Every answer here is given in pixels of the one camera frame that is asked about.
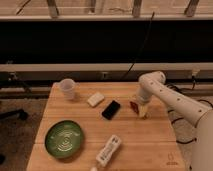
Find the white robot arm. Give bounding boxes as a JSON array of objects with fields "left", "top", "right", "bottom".
[{"left": 136, "top": 71, "right": 213, "bottom": 171}]

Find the green ceramic bowl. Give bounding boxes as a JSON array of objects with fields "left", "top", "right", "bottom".
[{"left": 44, "top": 120, "right": 84, "bottom": 159}]

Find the black phone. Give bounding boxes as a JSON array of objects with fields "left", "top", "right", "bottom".
[{"left": 102, "top": 101, "right": 120, "bottom": 120}]

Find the white remote control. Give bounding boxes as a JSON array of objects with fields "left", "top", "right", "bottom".
[{"left": 96, "top": 135, "right": 122, "bottom": 167}]

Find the white soap bar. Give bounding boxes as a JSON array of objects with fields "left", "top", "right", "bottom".
[{"left": 87, "top": 92, "right": 105, "bottom": 107}]

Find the clear plastic cup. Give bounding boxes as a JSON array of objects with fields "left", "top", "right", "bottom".
[{"left": 59, "top": 79, "right": 75, "bottom": 100}]

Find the black chair base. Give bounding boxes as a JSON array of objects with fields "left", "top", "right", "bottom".
[{"left": 0, "top": 109, "right": 28, "bottom": 120}]

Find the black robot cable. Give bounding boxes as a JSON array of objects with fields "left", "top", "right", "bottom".
[{"left": 165, "top": 74, "right": 213, "bottom": 145}]

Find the black hanging cable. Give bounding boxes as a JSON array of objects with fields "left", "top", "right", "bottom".
[{"left": 121, "top": 11, "right": 156, "bottom": 81}]

